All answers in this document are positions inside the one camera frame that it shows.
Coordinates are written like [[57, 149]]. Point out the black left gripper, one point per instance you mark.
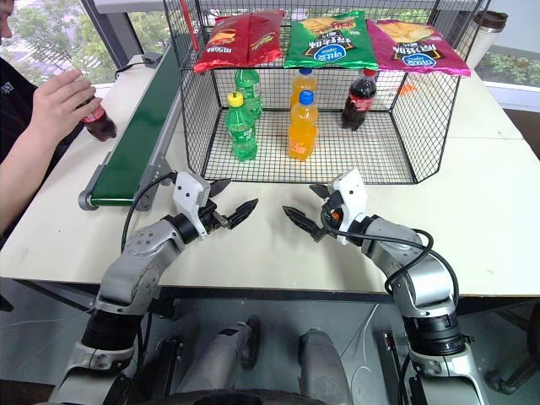
[[211, 218]]

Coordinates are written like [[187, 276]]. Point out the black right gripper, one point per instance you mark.
[[331, 211]]

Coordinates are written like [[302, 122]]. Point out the cola bottle red label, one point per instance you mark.
[[102, 125]]

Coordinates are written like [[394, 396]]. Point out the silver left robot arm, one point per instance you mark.
[[139, 253]]

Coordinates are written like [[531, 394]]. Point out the person's right forearm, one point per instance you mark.
[[21, 169]]

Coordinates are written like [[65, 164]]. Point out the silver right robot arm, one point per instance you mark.
[[422, 278]]

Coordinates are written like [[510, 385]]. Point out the green conveyor belt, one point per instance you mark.
[[131, 143]]

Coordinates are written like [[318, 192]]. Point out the person's right hand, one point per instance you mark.
[[59, 105]]

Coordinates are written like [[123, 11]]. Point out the green soda bottle yellow cap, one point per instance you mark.
[[241, 135]]

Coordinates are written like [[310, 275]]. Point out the orange soda bottle blue cap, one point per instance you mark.
[[304, 84], [303, 135]]

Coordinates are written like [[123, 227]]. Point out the cola bottle red cap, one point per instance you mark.
[[356, 105]]

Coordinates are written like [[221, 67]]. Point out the small orange object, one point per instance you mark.
[[407, 88]]

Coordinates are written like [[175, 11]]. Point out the red chips bag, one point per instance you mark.
[[240, 42]]

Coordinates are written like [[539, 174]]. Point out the silver left robot leg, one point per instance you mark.
[[228, 358]]

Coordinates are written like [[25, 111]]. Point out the silver robot leg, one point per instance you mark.
[[318, 367], [228, 358]]

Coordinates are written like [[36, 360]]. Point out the silver right robot leg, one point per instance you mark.
[[318, 367]]

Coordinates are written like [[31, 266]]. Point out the grey power adapter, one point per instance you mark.
[[150, 59]]

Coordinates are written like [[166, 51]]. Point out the green chips bag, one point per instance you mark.
[[329, 42]]

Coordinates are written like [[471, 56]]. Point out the red stick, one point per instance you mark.
[[190, 25]]

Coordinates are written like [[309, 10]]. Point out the magenta chips bag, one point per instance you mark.
[[413, 46]]

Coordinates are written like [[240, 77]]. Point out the white tumbler brown lid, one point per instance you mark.
[[485, 42]]

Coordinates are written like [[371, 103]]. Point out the person in black shirt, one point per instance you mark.
[[12, 97]]

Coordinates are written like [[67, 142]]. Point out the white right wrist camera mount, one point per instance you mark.
[[352, 194]]

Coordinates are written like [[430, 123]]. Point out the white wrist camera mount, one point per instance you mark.
[[187, 194], [352, 194]]

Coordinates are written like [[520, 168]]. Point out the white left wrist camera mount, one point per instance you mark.
[[187, 194]]

